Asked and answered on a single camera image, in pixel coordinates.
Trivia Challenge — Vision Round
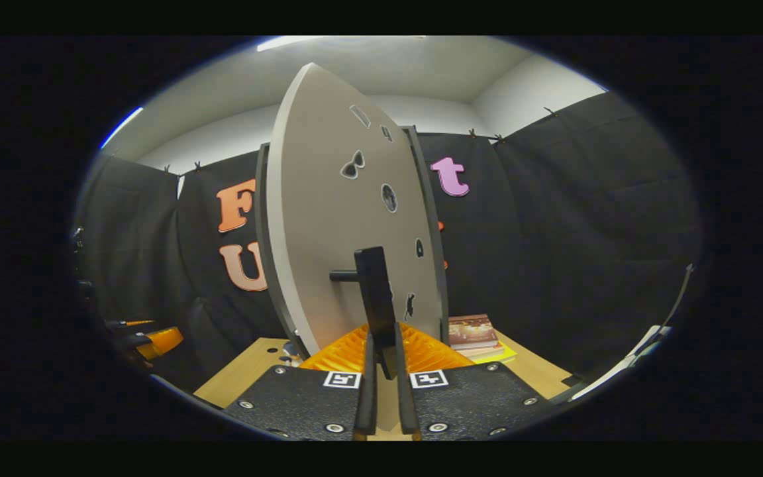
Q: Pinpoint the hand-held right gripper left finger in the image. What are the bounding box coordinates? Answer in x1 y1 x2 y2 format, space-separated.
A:
221 323 380 442

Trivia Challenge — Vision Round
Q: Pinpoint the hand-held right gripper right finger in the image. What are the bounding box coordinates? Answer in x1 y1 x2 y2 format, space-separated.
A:
393 321 556 442

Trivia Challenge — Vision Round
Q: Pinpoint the black door handle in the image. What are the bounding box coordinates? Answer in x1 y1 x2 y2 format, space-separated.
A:
330 246 399 380

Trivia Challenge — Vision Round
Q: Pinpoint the grey cabinet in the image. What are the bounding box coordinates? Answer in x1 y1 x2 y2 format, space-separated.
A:
254 125 450 362

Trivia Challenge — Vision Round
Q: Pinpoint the white cabinet door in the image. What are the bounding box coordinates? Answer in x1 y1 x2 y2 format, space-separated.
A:
266 63 443 358

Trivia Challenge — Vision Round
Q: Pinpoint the brown cover book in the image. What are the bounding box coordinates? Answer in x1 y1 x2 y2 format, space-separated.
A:
448 314 500 350

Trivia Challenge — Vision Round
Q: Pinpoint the yellow book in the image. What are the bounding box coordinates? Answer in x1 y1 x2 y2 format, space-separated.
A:
471 341 518 365

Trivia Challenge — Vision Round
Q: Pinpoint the ceiling light strip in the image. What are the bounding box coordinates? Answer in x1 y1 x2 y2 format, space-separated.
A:
100 106 144 150

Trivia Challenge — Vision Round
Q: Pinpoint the black backdrop cloth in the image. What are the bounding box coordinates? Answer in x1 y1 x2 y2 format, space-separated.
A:
74 89 703 398

